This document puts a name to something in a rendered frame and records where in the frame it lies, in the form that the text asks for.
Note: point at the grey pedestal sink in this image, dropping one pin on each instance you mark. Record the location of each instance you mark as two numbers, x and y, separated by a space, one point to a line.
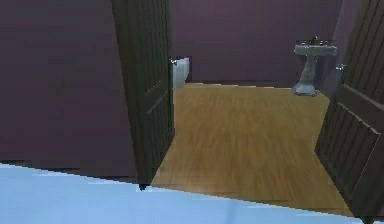
310 66

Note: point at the dark sink faucet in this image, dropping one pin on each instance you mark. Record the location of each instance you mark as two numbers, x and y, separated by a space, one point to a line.
314 40

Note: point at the dark wooden room door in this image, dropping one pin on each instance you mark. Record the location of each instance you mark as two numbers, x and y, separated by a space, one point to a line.
356 133
146 83

